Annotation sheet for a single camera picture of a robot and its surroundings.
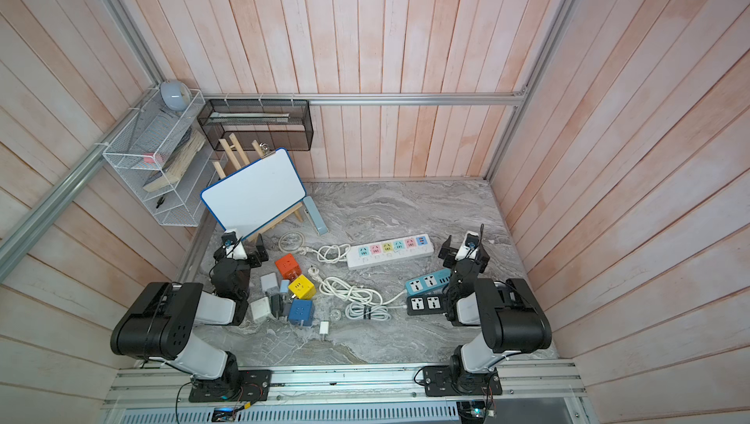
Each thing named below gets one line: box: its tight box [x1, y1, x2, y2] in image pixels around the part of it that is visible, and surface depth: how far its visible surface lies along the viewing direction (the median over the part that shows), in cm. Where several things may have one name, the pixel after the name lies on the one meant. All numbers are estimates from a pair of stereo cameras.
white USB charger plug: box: [250, 296, 271, 321], surface depth 85 cm
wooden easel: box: [211, 132, 304, 242], surface depth 86 cm
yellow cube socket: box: [288, 274, 317, 300], surface depth 87 cm
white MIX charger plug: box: [319, 321, 330, 341], surface depth 83 cm
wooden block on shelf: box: [142, 128, 207, 193], surface depth 83 cm
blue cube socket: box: [288, 298, 314, 327], surface depth 83 cm
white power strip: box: [345, 233, 435, 271], surface depth 98 cm
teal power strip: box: [404, 268, 453, 297], surface depth 91 cm
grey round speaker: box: [159, 80, 193, 112], surface depth 83 cm
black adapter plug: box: [270, 294, 284, 320], surface depth 85 cm
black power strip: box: [406, 294, 448, 316], surface depth 87 cm
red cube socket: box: [275, 253, 302, 282], surface depth 92 cm
